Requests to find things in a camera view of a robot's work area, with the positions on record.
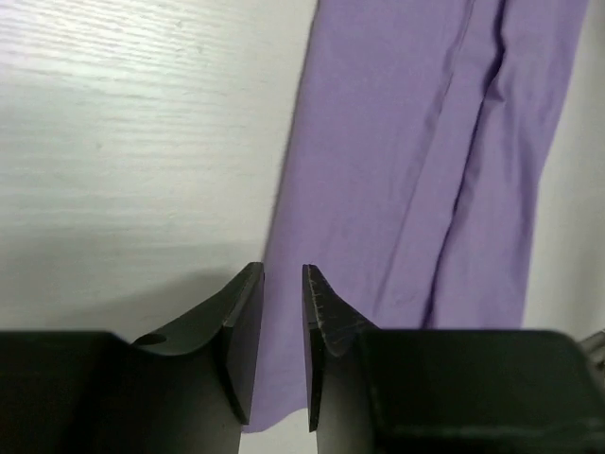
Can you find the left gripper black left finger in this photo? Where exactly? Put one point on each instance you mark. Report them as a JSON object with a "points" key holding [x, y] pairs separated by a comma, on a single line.
{"points": [[228, 323]]}

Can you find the purple t-shirt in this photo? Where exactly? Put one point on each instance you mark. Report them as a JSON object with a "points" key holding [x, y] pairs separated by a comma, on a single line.
{"points": [[419, 138]]}

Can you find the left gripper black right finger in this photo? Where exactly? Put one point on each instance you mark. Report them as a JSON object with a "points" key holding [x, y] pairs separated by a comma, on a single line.
{"points": [[329, 326]]}

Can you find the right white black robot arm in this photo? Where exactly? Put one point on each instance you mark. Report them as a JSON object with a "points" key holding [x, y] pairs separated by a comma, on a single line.
{"points": [[594, 346]]}

